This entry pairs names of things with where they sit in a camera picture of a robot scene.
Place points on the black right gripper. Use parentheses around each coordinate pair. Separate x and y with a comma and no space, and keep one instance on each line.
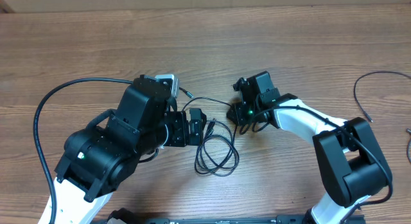
(241,117)

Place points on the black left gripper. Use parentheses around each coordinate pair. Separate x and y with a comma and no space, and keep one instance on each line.
(180,137)

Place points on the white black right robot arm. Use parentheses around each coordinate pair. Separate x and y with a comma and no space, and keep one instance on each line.
(353,168)

